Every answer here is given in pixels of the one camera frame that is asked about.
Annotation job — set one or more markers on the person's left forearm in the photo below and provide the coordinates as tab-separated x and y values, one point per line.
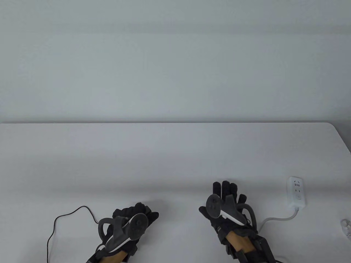
115	259

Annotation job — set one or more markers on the grey and white right controller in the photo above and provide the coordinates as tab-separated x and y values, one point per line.
213	205

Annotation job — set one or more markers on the person's right hand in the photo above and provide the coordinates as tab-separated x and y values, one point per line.
225	189

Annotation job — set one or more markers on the grey and white controller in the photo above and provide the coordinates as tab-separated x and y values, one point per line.
213	205
137	226

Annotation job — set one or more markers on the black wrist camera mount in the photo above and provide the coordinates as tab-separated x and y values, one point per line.
260	252
93	257

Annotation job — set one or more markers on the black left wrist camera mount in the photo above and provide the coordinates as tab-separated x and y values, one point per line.
93	257

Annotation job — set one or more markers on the person's left hand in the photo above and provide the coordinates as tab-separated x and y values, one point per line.
129	211

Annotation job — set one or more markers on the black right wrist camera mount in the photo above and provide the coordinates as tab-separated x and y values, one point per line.
260	252

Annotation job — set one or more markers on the person's right forearm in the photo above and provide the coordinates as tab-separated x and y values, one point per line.
238	241

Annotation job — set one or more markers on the grey and white left controller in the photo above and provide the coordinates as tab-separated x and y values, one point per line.
137	226

